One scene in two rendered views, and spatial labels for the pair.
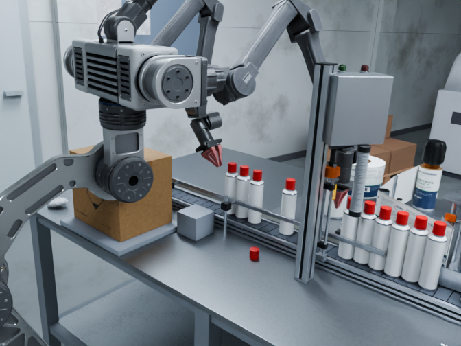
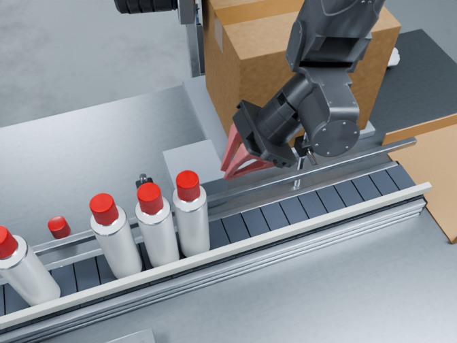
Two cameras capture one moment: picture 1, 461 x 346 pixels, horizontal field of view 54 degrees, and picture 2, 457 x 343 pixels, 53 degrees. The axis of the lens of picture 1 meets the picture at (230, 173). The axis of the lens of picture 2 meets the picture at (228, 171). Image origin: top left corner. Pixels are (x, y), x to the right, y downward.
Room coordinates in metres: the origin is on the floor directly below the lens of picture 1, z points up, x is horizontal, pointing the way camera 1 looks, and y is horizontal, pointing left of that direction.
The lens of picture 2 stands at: (1.88, -0.30, 1.60)
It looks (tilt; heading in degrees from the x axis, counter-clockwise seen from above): 53 degrees down; 122
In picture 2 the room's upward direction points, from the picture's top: straight up
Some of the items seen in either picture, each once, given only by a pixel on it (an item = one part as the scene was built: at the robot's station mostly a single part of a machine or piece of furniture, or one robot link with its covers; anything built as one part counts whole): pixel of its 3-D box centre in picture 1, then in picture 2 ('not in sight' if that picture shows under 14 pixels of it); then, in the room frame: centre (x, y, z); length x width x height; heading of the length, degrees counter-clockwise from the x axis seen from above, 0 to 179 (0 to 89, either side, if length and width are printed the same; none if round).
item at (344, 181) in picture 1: (341, 175); not in sight; (1.42, -0.37, 1.13); 0.10 x 0.07 x 0.07; 51
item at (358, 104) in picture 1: (352, 108); not in sight; (1.26, -0.33, 1.38); 0.17 x 0.10 x 0.19; 106
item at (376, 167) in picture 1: (360, 175); not in sight; (1.95, -0.59, 0.95); 0.20 x 0.20 x 0.14
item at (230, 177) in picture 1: (231, 188); (192, 216); (1.63, -0.01, 0.98); 0.05 x 0.05 x 0.20
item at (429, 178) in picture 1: (429, 174); not in sight; (1.75, -0.81, 1.04); 0.09 x 0.09 x 0.29
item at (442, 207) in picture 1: (422, 208); not in sight; (1.75, -0.81, 0.89); 0.31 x 0.31 x 0.01
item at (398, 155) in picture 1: (363, 148); not in sight; (4.79, -1.45, 0.32); 1.10 x 0.78 x 0.65; 123
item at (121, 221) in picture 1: (121, 187); (288, 60); (1.59, 0.41, 0.99); 0.30 x 0.24 x 0.27; 50
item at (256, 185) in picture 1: (256, 196); (115, 238); (1.55, -0.10, 0.98); 0.05 x 0.05 x 0.20
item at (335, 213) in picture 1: (337, 179); not in sight; (1.66, -0.42, 1.03); 0.09 x 0.09 x 0.30
